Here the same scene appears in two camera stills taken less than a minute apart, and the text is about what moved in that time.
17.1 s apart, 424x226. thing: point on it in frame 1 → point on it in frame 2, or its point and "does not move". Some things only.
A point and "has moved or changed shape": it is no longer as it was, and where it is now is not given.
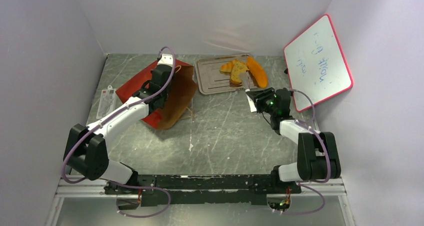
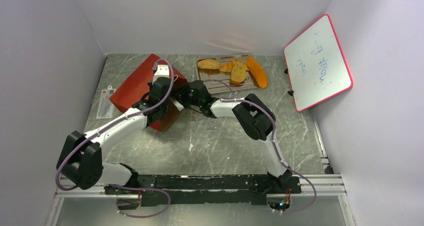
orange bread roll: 228,67 does not move
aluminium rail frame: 68,187 does not move
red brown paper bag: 181,90 has moved or changed shape
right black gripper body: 257,99 → 180,95
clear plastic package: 107,102 does not move
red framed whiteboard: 316,64 does not move
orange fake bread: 257,72 does not move
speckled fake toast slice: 237,68 does not move
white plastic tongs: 248,85 → 179,107
